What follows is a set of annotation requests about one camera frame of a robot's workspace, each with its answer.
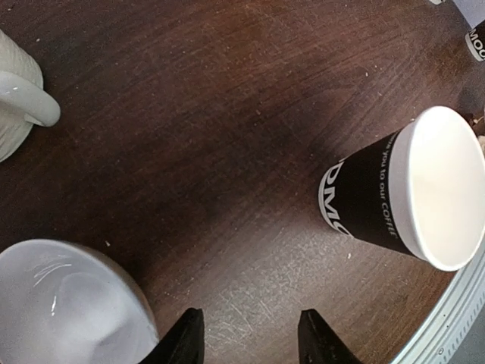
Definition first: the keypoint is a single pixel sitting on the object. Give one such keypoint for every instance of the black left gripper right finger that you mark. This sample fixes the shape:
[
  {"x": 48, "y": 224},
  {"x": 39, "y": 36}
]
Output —
[{"x": 318, "y": 343}]

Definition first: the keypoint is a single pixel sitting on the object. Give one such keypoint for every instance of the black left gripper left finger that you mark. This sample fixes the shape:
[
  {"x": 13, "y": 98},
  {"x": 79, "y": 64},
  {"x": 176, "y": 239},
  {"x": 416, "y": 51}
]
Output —
[{"x": 184, "y": 343}]

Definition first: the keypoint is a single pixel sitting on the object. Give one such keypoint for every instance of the black paper coffee cup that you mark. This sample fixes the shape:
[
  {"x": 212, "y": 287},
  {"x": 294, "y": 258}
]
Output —
[{"x": 418, "y": 191}]

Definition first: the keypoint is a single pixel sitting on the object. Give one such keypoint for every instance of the white ceramic bowl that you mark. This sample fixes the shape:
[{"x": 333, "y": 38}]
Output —
[{"x": 67, "y": 303}]

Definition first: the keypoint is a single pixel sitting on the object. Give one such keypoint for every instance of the white ceramic mug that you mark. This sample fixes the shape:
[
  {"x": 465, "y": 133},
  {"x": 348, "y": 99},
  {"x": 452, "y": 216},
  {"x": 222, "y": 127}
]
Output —
[{"x": 24, "y": 102}]

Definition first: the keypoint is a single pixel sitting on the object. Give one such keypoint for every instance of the stack of paper cups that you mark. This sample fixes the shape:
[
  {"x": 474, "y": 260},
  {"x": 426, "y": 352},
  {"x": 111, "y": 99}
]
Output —
[{"x": 475, "y": 40}]

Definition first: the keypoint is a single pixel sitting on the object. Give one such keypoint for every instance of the aluminium front rail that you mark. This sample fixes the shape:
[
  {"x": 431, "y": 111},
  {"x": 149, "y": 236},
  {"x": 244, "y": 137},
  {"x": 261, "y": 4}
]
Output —
[{"x": 447, "y": 325}]

